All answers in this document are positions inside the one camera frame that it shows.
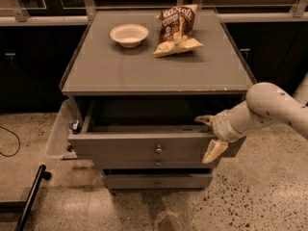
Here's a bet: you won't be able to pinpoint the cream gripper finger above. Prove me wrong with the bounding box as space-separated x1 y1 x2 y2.
202 140 228 164
194 115 214 126

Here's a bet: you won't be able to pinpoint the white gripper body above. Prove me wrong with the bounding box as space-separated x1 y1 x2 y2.
212 110 244 142

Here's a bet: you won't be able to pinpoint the grey top drawer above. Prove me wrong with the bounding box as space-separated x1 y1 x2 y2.
67 100 247 162

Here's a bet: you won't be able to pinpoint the grey drawer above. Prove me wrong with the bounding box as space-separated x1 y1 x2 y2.
94 159 218 169
67 100 247 162
104 174 213 190

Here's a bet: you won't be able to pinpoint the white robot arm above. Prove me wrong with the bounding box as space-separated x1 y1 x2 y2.
194 74 308 164

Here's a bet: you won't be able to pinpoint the grey drawer cabinet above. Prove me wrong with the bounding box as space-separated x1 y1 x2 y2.
61 11 256 177

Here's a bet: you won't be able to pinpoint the grey bottom drawer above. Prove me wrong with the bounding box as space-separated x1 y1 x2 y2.
104 174 213 190

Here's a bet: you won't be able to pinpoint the grey middle drawer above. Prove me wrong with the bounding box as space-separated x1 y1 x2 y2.
94 159 218 169

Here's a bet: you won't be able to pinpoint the round floor drain cover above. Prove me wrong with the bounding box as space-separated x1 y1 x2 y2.
154 213 183 231

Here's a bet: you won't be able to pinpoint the brown chip bag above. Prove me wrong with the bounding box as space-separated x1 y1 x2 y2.
153 5 203 58

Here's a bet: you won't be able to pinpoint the white paper bowl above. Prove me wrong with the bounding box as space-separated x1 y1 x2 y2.
110 24 148 48

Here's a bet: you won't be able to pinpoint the items in plastic bin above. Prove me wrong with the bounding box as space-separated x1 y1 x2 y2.
66 119 80 152

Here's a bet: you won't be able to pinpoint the clear plastic bin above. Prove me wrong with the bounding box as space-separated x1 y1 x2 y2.
45 100 77 160

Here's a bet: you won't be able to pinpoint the black metal bar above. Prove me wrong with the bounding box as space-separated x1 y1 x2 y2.
0 165 52 231

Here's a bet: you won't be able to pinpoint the grey metal rail frame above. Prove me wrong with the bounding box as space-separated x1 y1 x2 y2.
0 0 308 25

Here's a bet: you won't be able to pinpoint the black cable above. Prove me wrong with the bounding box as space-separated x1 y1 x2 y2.
0 125 21 158

